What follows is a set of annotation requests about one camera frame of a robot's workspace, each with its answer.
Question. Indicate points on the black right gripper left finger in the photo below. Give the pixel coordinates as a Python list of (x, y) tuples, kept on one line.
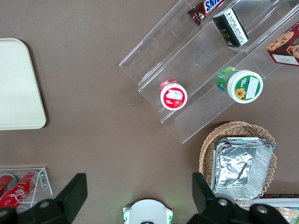
[(58, 207)]

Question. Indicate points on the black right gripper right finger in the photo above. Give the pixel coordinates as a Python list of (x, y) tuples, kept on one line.
[(210, 210)]

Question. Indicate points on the green gum container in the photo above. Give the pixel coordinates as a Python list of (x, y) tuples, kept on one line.
[(245, 86)]

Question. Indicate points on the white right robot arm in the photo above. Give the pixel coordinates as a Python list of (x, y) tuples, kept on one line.
[(147, 208)]

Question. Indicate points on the red gum container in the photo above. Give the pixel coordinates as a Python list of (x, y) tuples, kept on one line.
[(174, 95)]

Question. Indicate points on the cream plastic tray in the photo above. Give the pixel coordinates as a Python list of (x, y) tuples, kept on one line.
[(18, 84)]

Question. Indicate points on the clear acrylic bottle rack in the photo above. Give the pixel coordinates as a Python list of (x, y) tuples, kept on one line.
[(45, 184)]

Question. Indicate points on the red cola bottle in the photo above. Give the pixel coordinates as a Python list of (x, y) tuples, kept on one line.
[(16, 192), (5, 182)]

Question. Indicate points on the stack of foil trays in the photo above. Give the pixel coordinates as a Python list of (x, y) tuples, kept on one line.
[(236, 168)]

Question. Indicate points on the white snack bin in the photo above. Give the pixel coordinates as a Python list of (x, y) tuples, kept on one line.
[(275, 201)]

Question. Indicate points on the light wicker basket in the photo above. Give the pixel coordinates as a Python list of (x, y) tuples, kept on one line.
[(210, 140)]

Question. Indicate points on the clear bag of crackers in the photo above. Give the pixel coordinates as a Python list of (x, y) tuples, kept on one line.
[(292, 213)]

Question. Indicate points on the clear acrylic stepped shelf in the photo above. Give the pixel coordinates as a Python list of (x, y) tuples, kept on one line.
[(187, 53)]

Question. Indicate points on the red cookie box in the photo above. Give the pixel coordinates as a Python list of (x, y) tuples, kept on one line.
[(286, 44)]

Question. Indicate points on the small black box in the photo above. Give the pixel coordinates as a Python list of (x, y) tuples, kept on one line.
[(230, 28)]

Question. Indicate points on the Snickers chocolate bar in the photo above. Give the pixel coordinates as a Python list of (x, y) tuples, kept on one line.
[(211, 4)]

